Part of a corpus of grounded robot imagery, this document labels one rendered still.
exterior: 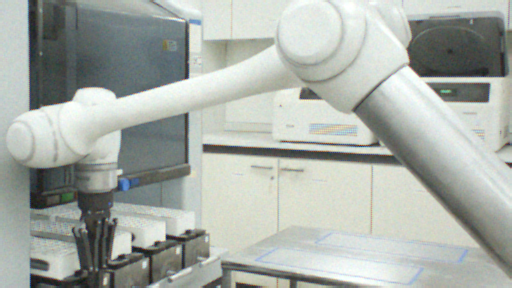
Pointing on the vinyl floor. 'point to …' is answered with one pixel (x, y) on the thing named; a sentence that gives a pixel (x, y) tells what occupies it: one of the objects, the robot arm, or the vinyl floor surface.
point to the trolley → (363, 261)
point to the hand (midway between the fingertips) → (95, 285)
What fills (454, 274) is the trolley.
